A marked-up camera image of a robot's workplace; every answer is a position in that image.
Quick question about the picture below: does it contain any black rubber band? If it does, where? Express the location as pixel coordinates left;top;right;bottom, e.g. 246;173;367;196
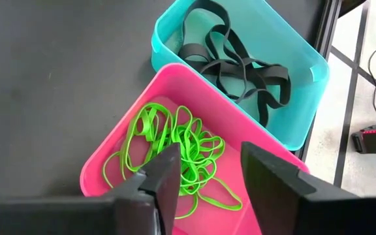
178;42;215;73
200;24;292;129
181;0;232;66

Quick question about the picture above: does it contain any black aluminium table frame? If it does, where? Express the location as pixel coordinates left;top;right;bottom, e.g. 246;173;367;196
293;0;372;189

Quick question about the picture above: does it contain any pink plastic basket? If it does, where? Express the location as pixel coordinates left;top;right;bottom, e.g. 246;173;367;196
79;62;311;235

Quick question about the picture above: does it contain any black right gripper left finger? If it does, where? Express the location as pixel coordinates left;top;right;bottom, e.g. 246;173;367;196
0;142;182;235

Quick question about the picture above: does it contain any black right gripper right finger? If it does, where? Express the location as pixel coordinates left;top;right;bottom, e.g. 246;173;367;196
240;140;376;235

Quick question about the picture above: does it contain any green rubber band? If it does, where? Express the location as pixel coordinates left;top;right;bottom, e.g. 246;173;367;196
174;143;219;197
174;177;244;221
122;102;175;174
101;149;134;191
173;104;204;154
191;129;226;171

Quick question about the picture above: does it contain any teal plastic basket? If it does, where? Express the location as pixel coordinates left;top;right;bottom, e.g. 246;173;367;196
150;0;331;152

